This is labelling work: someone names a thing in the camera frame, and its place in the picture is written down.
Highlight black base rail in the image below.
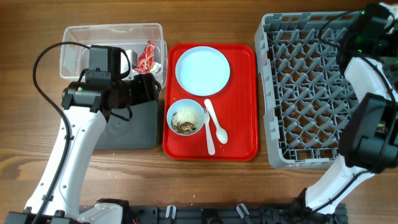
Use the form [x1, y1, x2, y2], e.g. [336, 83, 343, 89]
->
[79, 198, 348, 224]

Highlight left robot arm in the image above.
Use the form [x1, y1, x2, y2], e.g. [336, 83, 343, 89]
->
[5, 45, 161, 223]

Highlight red snack wrapper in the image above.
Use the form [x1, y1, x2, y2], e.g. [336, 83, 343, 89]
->
[135, 40, 156, 73]

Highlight white plastic spoon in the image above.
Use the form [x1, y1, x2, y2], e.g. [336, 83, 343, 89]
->
[204, 99, 228, 144]

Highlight white plastic fork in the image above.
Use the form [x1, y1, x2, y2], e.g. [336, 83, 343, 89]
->
[204, 108, 215, 156]

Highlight light blue food bowl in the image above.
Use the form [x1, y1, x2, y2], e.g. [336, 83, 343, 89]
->
[166, 99, 204, 136]

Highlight grey dishwasher rack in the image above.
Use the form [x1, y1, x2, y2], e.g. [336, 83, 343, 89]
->
[254, 10, 398, 170]

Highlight red serving tray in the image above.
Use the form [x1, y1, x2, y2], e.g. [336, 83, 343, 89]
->
[162, 43, 259, 161]

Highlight light blue plate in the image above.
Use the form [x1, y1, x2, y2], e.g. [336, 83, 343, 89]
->
[175, 46, 231, 96]

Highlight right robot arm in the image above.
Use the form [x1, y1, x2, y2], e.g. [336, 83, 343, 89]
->
[289, 2, 397, 223]

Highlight rice and meat leftovers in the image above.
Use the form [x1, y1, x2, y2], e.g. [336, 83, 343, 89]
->
[171, 107, 201, 135]

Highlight black waste tray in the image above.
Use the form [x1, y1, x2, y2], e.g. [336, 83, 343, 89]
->
[94, 101, 158, 151]

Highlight clear plastic waste bin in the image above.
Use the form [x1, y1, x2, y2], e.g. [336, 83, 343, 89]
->
[60, 23, 167, 88]

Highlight white napkin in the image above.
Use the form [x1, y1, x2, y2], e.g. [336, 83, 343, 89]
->
[150, 62, 162, 75]

